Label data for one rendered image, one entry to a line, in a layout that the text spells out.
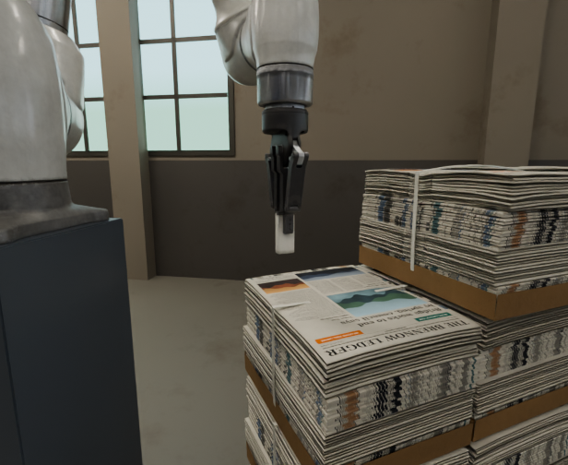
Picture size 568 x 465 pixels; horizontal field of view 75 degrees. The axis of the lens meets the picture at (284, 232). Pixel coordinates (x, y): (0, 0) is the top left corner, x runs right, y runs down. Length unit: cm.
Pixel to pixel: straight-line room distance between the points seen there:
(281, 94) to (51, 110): 30
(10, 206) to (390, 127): 296
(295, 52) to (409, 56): 275
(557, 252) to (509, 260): 11
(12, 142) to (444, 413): 69
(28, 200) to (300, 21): 42
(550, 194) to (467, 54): 275
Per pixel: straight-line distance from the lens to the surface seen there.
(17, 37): 52
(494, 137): 320
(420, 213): 77
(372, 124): 322
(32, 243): 46
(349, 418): 58
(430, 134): 326
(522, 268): 70
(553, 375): 91
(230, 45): 74
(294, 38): 60
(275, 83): 59
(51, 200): 51
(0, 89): 49
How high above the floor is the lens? 108
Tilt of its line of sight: 11 degrees down
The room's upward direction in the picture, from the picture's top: straight up
